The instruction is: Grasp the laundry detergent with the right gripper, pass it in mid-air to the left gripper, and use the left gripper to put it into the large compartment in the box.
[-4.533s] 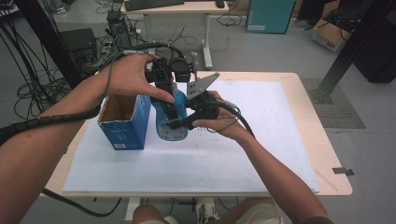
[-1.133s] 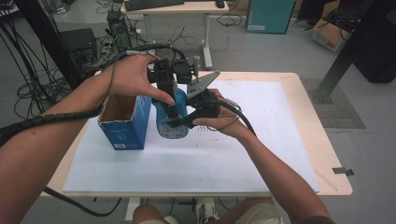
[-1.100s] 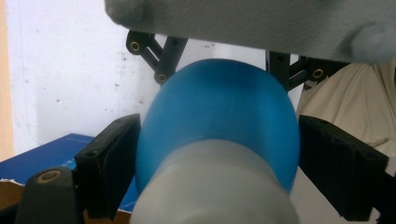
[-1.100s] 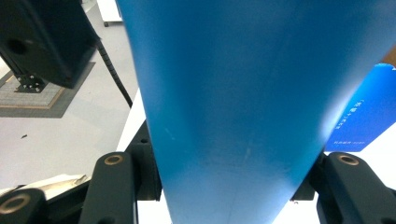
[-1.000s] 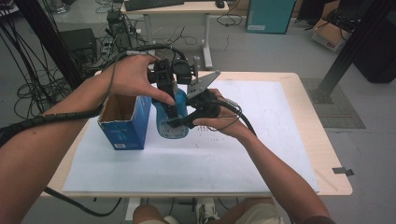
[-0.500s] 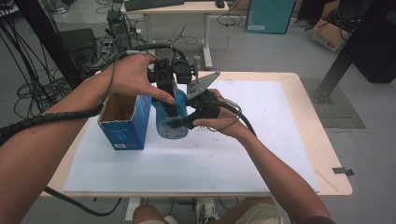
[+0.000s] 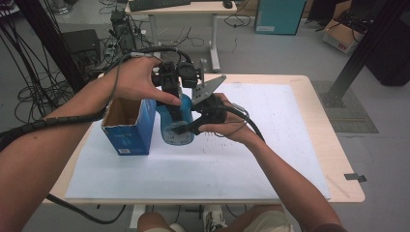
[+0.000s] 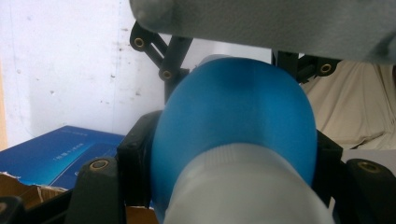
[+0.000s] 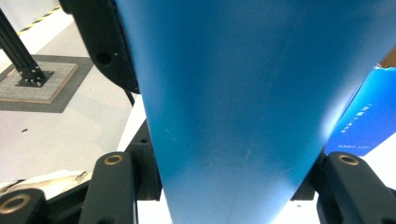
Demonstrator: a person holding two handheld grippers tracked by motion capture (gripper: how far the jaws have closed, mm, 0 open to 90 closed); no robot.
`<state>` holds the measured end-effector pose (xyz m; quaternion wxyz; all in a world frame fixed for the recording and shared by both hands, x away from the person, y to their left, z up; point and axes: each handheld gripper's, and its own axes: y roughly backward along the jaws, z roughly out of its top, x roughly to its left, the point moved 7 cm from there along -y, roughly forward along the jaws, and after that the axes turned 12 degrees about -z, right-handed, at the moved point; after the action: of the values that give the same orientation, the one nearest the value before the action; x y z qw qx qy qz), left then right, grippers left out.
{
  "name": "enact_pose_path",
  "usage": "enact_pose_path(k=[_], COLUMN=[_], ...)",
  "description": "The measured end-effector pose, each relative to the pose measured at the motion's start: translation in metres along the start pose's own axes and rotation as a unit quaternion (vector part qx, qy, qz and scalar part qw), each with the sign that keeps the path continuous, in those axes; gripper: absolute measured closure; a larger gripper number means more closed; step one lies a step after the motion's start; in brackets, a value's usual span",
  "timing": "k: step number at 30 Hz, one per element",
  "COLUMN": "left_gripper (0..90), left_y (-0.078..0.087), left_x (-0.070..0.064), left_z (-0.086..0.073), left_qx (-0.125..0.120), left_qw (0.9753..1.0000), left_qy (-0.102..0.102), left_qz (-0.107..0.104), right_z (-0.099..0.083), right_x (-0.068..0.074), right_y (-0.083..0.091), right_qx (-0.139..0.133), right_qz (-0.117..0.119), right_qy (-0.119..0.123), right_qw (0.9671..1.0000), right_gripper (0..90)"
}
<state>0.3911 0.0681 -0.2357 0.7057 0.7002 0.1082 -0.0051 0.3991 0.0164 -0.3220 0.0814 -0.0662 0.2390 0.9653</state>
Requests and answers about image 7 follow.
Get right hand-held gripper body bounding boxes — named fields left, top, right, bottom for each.
left=191, top=74, right=228, bottom=126

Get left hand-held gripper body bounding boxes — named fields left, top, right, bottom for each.
left=151, top=58, right=208, bottom=99

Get blue bottle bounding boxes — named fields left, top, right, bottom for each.
left=156, top=93, right=196, bottom=147

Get blue cardboard box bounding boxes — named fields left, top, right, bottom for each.
left=101, top=96, right=159, bottom=157

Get person's right hand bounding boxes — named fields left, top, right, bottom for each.
left=197, top=93, right=259, bottom=145

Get person's left hand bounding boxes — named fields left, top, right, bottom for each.
left=105, top=57, right=183, bottom=108

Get white table sheet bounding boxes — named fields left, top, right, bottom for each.
left=64, top=81, right=332, bottom=201

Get black electronics unit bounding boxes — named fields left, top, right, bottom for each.
left=110, top=9, right=137, bottom=53

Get black keyboard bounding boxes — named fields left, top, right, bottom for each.
left=128, top=0, right=192, bottom=13

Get white-legged wooden desk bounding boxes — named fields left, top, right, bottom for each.
left=124, top=0, right=239, bottom=73

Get white sneaker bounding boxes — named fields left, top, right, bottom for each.
left=202, top=204, right=229, bottom=232

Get black computer tower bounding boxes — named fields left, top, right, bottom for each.
left=61, top=29, right=102, bottom=71

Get person's left knee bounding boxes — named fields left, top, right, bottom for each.
left=137, top=211, right=177, bottom=232

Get person's knee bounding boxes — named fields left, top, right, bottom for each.
left=221, top=204, right=286, bottom=231
left=137, top=211, right=177, bottom=232

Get person's right knee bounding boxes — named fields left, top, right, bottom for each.
left=221, top=204, right=286, bottom=231

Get light wooden table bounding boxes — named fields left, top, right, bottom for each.
left=43, top=72, right=366, bottom=206

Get teal cabinet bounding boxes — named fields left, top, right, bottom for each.
left=253, top=0, right=308, bottom=36

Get person's beige shorts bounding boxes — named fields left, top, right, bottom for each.
left=143, top=211, right=295, bottom=232

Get dark floor mat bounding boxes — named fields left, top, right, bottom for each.
left=309, top=80, right=380, bottom=134

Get open cardboard box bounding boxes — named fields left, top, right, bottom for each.
left=321, top=9, right=368, bottom=55

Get grey tape piece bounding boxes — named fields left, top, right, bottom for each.
left=343, top=172, right=368, bottom=184

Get dark cabinet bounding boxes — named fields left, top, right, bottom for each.
left=365, top=11, right=410, bottom=87

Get black smooth gripper cable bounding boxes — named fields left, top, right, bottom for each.
left=221, top=103, right=267, bottom=144

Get black looped floor cable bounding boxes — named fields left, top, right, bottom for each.
left=223, top=14, right=253, bottom=29

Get black spiral-wrapped gripper cable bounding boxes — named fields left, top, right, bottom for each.
left=0, top=46, right=194, bottom=153

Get black metal post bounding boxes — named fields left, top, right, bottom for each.
left=322, top=0, right=410, bottom=108
left=14, top=0, right=89, bottom=95

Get black hanging cable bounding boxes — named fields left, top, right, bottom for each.
left=46, top=192, right=128, bottom=225

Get bundle of black floor cables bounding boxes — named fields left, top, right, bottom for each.
left=0, top=17, right=76, bottom=125

